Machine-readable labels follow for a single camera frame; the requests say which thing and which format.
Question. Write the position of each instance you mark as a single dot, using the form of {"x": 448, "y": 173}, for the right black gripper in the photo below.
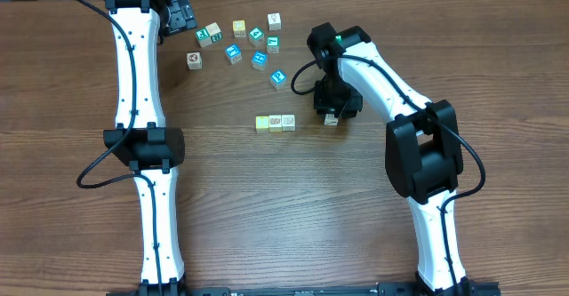
{"x": 326, "y": 106}

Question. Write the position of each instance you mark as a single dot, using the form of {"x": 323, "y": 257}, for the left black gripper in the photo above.
{"x": 182, "y": 14}

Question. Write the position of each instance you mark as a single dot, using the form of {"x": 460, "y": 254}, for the white patterned block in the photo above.
{"x": 331, "y": 119}
{"x": 288, "y": 123}

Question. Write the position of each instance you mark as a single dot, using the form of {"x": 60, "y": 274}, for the white block yellow side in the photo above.
{"x": 275, "y": 123}

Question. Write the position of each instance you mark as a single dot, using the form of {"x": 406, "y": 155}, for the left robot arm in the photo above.
{"x": 141, "y": 139}

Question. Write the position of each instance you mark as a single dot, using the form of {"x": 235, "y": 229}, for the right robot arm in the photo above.
{"x": 423, "y": 158}

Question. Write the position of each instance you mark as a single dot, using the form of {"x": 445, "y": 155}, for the green wheelchair symbol block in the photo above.
{"x": 203, "y": 37}

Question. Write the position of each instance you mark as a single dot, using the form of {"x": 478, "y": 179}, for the white block green side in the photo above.
{"x": 214, "y": 32}

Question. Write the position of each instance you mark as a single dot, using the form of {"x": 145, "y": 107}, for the white block red symbol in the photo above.
{"x": 194, "y": 61}

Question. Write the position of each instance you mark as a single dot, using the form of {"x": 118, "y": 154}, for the blue letter P block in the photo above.
{"x": 278, "y": 79}

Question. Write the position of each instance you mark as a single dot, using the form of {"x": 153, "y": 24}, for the yellow top block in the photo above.
{"x": 239, "y": 29}

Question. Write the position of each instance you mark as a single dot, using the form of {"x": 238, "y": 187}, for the blue block left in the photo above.
{"x": 233, "y": 54}

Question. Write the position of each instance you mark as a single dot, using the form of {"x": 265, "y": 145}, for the green number four block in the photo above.
{"x": 256, "y": 37}

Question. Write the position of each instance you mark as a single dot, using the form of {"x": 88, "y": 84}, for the green number seven block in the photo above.
{"x": 273, "y": 44}

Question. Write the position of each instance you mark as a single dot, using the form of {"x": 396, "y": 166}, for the blue block middle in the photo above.
{"x": 259, "y": 60}

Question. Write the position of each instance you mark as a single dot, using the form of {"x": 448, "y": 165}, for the white block upper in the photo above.
{"x": 274, "y": 21}

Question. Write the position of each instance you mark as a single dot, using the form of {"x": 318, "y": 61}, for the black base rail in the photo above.
{"x": 302, "y": 291}

